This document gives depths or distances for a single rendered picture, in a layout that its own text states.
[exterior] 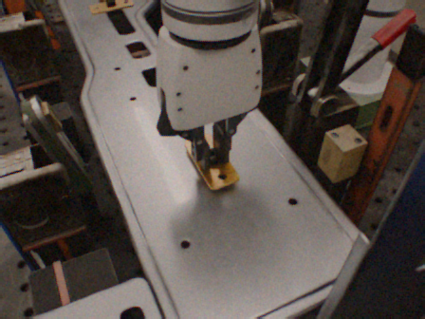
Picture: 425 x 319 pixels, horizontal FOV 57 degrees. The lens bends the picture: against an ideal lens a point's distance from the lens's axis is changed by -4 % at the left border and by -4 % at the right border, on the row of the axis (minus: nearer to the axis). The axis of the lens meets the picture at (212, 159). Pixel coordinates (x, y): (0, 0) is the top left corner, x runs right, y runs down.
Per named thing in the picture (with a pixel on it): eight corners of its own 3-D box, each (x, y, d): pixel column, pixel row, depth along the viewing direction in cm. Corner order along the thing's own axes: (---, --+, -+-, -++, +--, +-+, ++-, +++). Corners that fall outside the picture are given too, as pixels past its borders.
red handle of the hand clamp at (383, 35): (298, 84, 50) (398, -1, 47) (304, 93, 51) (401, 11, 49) (318, 103, 47) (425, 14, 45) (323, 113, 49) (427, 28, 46)
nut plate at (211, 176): (183, 142, 51) (182, 136, 50) (211, 134, 52) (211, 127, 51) (211, 191, 46) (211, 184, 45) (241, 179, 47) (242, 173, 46)
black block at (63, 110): (59, 224, 80) (6, 110, 58) (110, 206, 83) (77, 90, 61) (67, 256, 75) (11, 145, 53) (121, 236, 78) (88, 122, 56)
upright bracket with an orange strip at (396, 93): (308, 287, 70) (407, 23, 34) (315, 284, 71) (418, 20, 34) (318, 301, 69) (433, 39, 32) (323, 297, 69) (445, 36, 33)
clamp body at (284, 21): (225, 171, 89) (230, 10, 62) (270, 155, 93) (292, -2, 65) (245, 202, 84) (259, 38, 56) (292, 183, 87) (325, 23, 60)
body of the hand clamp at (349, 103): (267, 239, 77) (294, 89, 51) (297, 227, 79) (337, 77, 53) (284, 265, 73) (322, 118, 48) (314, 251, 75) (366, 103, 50)
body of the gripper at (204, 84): (241, -12, 39) (237, 81, 47) (141, 9, 36) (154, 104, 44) (282, 21, 34) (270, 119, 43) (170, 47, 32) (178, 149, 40)
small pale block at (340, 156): (281, 284, 71) (323, 131, 44) (298, 276, 72) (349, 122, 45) (291, 301, 69) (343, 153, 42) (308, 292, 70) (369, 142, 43)
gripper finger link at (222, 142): (237, 97, 46) (235, 140, 51) (212, 104, 45) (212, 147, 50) (251, 113, 44) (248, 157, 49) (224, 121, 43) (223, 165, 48)
